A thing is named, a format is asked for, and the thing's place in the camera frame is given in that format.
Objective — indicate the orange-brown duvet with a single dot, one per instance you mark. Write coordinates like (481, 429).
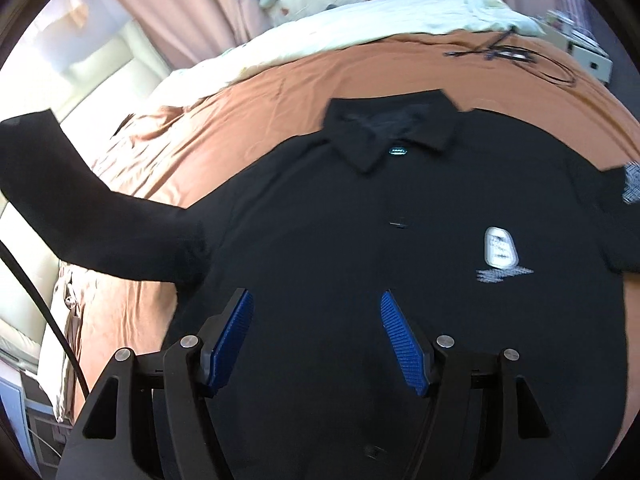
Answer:
(178, 151)

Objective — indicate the white light-blue blanket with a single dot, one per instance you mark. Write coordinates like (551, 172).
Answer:
(340, 28)

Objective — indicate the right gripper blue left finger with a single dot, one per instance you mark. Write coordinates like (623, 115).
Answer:
(222, 337)

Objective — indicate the cream padded headboard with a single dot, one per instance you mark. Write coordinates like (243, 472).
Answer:
(58, 165)

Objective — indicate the pink left curtain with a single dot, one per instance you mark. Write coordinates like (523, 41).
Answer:
(190, 31)

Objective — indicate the black collared shirt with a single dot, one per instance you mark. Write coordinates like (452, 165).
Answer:
(503, 247)

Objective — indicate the white bedside cabinet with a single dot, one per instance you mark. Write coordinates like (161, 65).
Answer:
(564, 34)

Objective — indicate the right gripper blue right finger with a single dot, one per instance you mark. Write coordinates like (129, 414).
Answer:
(414, 357)

